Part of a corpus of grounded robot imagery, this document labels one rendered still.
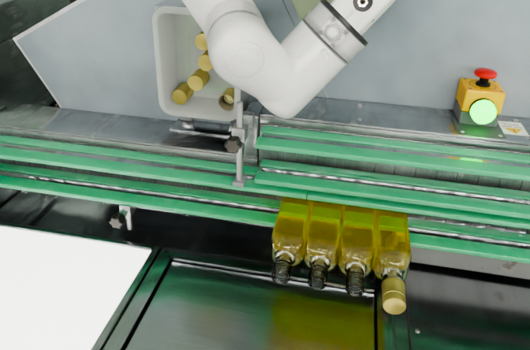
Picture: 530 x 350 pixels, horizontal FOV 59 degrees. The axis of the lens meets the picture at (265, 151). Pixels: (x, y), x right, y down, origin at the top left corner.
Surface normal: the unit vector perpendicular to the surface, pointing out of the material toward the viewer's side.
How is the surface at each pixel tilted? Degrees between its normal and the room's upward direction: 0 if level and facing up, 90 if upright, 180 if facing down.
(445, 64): 0
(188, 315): 90
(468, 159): 90
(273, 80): 33
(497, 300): 89
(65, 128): 90
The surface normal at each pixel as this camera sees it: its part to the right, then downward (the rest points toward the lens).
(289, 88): 0.35, 0.55
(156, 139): 0.03, -0.88
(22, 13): 0.98, 0.12
